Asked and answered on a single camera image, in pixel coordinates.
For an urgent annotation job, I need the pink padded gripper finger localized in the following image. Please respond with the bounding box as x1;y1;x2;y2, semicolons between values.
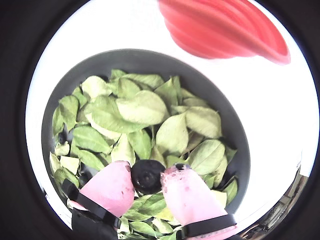
159;162;240;240
61;160;136;240

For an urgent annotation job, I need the dark grey bowl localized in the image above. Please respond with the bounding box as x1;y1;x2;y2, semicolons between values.
41;48;251;218

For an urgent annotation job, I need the red collapsible cup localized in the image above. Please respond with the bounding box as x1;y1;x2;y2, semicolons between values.
158;0;292;65

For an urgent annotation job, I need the green leaf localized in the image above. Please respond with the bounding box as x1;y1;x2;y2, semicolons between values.
123;73;165;90
51;106;65;137
91;96;148;134
110;69;128;80
54;141;71;156
188;139;226;176
184;106;223;140
58;95;80;132
128;129;153;160
59;155;81;175
110;133;137;165
72;124;113;155
77;149;106;171
115;89;169;126
155;112;190;155
71;86;88;108
49;151;62;173
54;167;80;187
81;75;113;100
153;77;179;108
117;77;141;99

